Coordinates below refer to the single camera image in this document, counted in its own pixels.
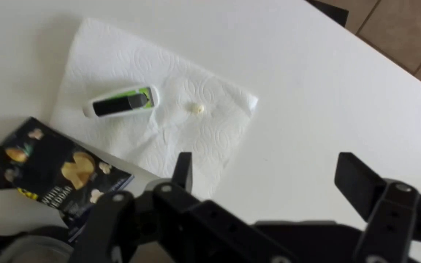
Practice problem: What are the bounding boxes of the popcorn kernel on towel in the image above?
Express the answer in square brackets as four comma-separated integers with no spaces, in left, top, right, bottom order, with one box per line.
[184,99,206,115]

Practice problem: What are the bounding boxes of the white paper towel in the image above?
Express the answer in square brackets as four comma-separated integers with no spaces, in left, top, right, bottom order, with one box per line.
[48,17,260,200]

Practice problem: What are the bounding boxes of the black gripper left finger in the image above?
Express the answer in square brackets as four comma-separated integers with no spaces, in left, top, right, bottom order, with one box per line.
[68,150,207,263]

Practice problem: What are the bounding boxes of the black popcorn snack bag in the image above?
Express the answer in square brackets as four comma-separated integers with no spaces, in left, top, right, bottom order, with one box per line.
[0,115,134,244]

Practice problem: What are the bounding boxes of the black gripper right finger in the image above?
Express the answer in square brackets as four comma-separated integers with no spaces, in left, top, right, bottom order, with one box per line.
[333,150,421,263]

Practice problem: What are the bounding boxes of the green white black small device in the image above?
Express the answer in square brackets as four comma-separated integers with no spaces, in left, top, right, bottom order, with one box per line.
[83,84,162,119]

